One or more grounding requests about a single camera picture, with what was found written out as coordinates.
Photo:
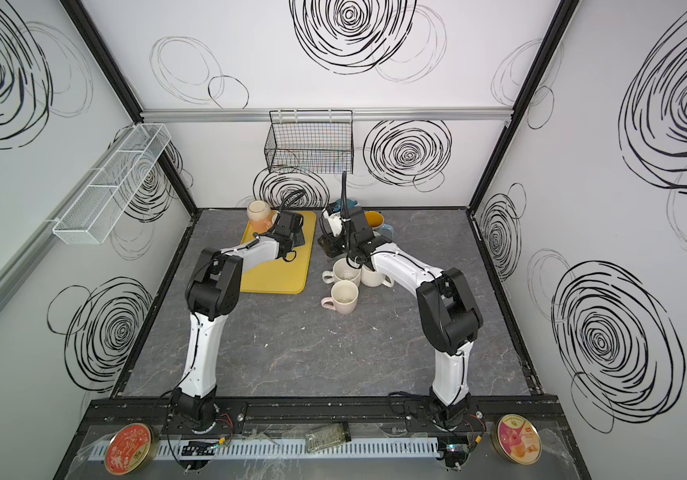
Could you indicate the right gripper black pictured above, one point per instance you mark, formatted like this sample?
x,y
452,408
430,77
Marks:
x,y
332,241

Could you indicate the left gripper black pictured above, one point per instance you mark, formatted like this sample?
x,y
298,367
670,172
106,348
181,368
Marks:
x,y
287,222

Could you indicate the blue butterfly mug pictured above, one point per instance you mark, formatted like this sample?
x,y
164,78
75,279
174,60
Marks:
x,y
377,222

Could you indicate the beige speckled mug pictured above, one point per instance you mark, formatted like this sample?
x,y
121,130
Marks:
x,y
341,271

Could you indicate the cream mug with handle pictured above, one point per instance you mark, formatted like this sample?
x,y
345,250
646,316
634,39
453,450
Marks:
x,y
373,279

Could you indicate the yellow plastic tray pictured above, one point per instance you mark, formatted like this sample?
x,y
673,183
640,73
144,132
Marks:
x,y
280,277

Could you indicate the pink mug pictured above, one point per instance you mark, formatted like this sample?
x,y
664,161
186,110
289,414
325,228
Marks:
x,y
343,299

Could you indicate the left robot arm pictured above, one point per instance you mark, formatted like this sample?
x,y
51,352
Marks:
x,y
212,294

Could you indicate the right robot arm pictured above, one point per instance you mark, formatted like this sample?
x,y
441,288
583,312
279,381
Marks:
x,y
450,317

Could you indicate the teal lidded white mug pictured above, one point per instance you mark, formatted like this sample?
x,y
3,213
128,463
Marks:
x,y
337,205

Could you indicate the clear plastic packet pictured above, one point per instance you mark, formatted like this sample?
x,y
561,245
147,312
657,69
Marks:
x,y
326,437

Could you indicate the pink orange round tin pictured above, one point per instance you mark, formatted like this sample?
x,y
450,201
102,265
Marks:
x,y
516,439

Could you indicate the red round tin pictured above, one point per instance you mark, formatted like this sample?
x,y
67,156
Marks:
x,y
132,447

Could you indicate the black wire wall basket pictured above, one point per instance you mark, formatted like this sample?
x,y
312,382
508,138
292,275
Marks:
x,y
316,140

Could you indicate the white wire wall shelf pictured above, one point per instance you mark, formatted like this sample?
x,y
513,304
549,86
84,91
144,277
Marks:
x,y
128,182

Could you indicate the white slotted cable duct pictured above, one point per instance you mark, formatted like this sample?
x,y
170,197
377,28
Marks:
x,y
296,449

